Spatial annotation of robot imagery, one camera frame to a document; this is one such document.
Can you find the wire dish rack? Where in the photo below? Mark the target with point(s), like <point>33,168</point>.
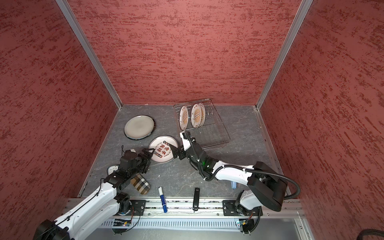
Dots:
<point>213,134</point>

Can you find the light blue small bottle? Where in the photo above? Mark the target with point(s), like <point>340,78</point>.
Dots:
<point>233,185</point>

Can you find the red patterned plate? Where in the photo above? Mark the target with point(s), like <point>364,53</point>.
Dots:
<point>162,150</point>

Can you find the left corner aluminium post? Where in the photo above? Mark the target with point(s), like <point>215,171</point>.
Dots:
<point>81,36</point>

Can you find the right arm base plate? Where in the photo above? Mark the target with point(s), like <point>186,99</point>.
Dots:
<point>232,208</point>

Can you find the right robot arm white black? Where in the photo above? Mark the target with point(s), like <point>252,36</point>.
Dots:
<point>266,187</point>

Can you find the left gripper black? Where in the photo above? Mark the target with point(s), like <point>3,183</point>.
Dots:
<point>146,160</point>

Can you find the aluminium front rail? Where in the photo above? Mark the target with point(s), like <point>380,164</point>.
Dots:
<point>211,208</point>

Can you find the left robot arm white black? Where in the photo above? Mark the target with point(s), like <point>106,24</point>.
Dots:
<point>107,200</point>

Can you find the plaid glasses case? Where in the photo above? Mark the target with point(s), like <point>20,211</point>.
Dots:
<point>140,184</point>

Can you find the orange striped front plate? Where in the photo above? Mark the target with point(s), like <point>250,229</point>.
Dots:
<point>183,118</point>

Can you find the plain cream white plate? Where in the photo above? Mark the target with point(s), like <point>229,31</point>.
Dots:
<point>139,127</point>

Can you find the right corner aluminium post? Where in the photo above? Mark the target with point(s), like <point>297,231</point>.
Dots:
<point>291,35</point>

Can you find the orange striped plate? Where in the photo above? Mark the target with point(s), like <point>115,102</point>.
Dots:
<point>196,115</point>
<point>183,118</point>
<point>203,114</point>

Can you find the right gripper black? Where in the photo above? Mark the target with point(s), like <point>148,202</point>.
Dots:
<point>176,152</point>

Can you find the right circuit board with wires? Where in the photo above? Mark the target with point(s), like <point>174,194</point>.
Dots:
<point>246,226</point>

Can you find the black remote stick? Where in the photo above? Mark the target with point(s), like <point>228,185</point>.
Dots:
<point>196,199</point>

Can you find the blue white marker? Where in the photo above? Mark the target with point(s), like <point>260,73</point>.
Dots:
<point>163,200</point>

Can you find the green alarm clock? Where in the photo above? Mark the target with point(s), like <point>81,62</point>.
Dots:
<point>112,169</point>

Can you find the circuit board with wires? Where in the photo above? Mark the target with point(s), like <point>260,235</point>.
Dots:
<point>246,226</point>
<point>120,226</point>

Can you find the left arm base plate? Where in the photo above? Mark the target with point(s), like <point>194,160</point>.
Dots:
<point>132,208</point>

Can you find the corner aluminium post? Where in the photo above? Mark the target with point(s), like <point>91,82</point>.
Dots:
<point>81,36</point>
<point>291,35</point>

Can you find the left circuit board with wires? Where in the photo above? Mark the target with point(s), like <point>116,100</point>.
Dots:
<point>120,226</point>

